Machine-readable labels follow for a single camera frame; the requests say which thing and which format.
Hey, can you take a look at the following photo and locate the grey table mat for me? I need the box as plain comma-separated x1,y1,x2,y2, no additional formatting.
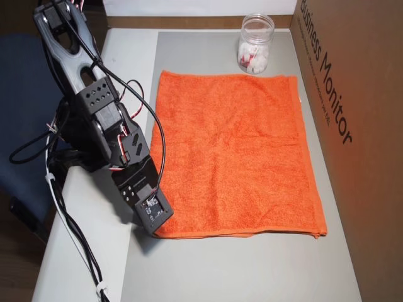
121,31,363,302

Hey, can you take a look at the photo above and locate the orange terry towel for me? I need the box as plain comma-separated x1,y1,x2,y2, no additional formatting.
150,69,329,242

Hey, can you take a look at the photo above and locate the black cable bundle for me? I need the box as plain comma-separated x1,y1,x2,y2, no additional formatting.
9,128,110,302

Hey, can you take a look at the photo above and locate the blue office chair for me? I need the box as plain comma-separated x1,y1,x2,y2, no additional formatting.
0,33,69,243

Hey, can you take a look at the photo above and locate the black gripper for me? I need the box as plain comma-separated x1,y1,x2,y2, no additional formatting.
111,155,162,223

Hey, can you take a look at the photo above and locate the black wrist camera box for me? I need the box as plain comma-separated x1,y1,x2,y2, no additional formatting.
134,190,174,237

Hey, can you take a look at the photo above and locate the red white paper packet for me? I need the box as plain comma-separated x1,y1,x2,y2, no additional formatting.
238,47,262,72

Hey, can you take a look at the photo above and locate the white cable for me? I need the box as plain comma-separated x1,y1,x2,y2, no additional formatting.
45,138,105,302

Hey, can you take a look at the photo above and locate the brown cardboard monitor box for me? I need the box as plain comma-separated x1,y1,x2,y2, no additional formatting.
291,0,403,302

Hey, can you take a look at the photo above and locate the clear plastic jar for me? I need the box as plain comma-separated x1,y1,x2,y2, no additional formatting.
237,13,275,75

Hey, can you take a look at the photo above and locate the black perforated table clamp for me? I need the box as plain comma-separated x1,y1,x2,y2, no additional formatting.
56,147,111,173

